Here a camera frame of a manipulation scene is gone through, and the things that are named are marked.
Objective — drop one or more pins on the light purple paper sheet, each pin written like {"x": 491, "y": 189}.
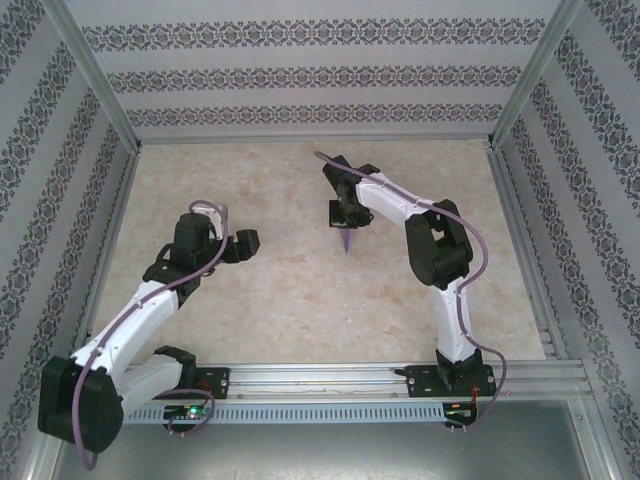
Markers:
{"x": 347, "y": 240}

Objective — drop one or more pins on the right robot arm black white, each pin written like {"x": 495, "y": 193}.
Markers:
{"x": 440, "y": 260}

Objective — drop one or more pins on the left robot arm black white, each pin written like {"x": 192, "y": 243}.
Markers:
{"x": 115, "y": 360}

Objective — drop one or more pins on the small circuit board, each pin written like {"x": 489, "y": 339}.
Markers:
{"x": 460, "y": 411}
{"x": 187, "y": 412}

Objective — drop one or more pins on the grey metal panel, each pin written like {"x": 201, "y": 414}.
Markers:
{"x": 320, "y": 450}

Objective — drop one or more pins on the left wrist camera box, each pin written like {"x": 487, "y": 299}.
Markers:
{"x": 220, "y": 220}

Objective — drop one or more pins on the aluminium side rail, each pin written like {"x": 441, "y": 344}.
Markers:
{"x": 107, "y": 250}
{"x": 525, "y": 240}

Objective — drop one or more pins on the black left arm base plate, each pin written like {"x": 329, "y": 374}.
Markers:
{"x": 220, "y": 382}

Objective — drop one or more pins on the aluminium mounting rail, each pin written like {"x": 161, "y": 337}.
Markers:
{"x": 320, "y": 380}

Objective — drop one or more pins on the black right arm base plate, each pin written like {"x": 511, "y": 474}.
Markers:
{"x": 420, "y": 382}

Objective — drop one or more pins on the aluminium frame post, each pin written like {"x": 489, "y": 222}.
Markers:
{"x": 95, "y": 75}
{"x": 530, "y": 75}

